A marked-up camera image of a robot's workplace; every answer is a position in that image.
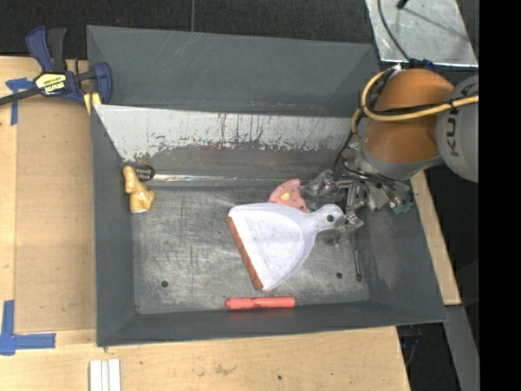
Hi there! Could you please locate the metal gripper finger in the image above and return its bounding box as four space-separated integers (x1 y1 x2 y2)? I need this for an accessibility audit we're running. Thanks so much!
331 212 366 246
302 169 348 199

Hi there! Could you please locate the pink toy slice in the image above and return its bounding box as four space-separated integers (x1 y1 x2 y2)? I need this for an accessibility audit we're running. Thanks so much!
268 178 311 214

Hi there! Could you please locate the white dustpan with red-brown edge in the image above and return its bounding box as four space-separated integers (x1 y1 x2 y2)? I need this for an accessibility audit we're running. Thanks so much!
225 202 348 292

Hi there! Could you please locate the red-orange marker pen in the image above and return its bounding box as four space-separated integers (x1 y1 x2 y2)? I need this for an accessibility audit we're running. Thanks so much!
225 296 296 311

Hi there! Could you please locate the grey metal bin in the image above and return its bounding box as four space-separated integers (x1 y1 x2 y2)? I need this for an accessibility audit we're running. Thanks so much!
85 24 449 348

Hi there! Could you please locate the dark oval packet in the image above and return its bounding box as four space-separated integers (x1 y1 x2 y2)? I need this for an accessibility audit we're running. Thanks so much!
133 163 156 182

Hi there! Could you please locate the yellow toy animal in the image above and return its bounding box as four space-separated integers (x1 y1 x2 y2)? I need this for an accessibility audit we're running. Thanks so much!
122 165 157 215

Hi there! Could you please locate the brown flat board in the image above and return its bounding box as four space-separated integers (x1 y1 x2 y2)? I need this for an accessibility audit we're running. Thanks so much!
13 58 99 335

